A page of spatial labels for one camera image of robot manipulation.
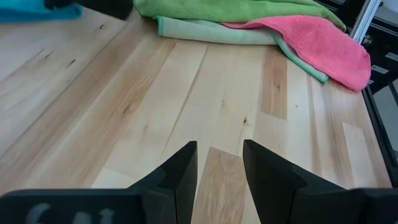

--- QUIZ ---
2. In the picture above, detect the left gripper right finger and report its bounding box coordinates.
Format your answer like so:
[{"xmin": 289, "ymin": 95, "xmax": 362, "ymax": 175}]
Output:
[{"xmin": 243, "ymin": 139, "xmax": 398, "ymax": 224}]

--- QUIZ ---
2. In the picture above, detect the blue microfiber towel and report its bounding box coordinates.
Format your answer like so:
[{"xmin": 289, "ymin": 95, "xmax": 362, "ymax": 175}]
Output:
[{"xmin": 0, "ymin": 0, "xmax": 83, "ymax": 23}]

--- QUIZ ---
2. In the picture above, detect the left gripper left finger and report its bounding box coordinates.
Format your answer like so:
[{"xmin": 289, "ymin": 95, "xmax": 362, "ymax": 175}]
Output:
[{"xmin": 0, "ymin": 140, "xmax": 198, "ymax": 224}]

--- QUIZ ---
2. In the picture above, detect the bright green microfiber towel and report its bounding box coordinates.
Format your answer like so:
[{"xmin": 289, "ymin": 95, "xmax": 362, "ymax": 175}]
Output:
[{"xmin": 133, "ymin": 0, "xmax": 348, "ymax": 32}]

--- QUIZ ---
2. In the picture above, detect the pink microfiber towel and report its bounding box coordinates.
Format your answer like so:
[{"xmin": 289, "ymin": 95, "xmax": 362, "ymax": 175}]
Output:
[{"xmin": 222, "ymin": 15, "xmax": 373, "ymax": 93}]

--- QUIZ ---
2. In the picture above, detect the silver aluminium post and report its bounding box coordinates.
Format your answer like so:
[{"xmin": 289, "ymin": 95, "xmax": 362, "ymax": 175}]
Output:
[{"xmin": 349, "ymin": 0, "xmax": 383, "ymax": 44}]

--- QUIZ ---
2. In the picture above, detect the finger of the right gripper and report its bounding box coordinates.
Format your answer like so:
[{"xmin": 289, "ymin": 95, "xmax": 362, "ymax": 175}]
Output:
[{"xmin": 45, "ymin": 0, "xmax": 134, "ymax": 20}]

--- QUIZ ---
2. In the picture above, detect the pale green microfiber towel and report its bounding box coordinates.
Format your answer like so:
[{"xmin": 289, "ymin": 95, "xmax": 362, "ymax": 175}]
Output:
[{"xmin": 155, "ymin": 15, "xmax": 330, "ymax": 84}]

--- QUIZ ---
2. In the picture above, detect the black aluminium table frame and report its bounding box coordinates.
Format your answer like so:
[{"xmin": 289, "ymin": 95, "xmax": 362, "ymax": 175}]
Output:
[{"xmin": 313, "ymin": 0, "xmax": 398, "ymax": 187}]

